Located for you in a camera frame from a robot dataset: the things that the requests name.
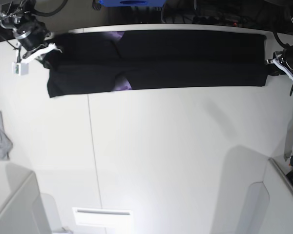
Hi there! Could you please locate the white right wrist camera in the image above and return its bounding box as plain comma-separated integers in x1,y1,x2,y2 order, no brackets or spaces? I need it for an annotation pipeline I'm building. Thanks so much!
12,62,29,76

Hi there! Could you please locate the black power strip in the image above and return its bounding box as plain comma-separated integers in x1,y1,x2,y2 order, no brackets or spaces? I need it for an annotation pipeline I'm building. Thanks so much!
192,16,238,27

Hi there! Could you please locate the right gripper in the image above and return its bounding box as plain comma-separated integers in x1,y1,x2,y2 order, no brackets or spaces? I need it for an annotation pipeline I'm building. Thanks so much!
13,20,63,61

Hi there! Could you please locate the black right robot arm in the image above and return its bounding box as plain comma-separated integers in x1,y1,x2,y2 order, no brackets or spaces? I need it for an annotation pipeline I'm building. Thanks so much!
0,0,67,64

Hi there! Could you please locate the white cabinet at left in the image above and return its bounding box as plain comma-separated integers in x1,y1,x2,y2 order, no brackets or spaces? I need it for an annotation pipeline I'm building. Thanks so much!
0,161,52,234

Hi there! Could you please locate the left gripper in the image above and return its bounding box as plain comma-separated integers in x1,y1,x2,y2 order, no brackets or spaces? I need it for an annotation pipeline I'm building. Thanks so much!
265,49,293,80

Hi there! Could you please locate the blue box at top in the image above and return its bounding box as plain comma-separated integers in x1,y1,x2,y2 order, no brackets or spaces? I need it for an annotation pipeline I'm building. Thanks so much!
98,0,166,7

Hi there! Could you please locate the black T-shirt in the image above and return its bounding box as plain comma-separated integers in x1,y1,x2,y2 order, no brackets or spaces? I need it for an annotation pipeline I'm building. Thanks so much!
45,30,268,98

